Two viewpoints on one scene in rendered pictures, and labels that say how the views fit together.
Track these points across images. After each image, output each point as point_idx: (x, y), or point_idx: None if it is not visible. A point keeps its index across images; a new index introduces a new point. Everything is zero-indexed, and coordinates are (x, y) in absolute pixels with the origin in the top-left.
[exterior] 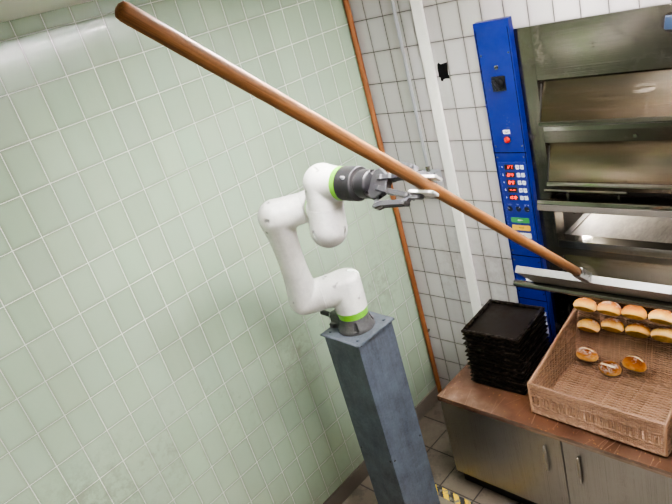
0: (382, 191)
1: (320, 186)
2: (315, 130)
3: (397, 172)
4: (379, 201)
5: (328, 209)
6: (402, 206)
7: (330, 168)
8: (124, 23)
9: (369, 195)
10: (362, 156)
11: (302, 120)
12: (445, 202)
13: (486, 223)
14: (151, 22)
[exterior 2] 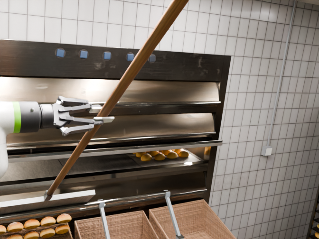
0: (68, 120)
1: (3, 118)
2: (149, 51)
3: (119, 99)
4: (70, 128)
5: (3, 142)
6: (87, 131)
7: (7, 103)
8: None
9: (56, 124)
10: (129, 81)
11: (160, 40)
12: (96, 129)
13: (83, 149)
14: None
